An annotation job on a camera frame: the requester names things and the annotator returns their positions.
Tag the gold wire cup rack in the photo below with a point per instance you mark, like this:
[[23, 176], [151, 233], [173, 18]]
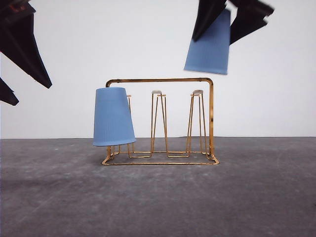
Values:
[[173, 122]]

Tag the blue plastic cup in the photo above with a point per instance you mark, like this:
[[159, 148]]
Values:
[[113, 123], [210, 53]]

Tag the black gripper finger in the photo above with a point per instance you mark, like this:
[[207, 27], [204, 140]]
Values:
[[208, 11], [18, 43], [7, 94], [249, 17]]

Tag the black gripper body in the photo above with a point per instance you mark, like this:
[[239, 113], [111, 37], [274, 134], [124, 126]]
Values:
[[13, 9]]

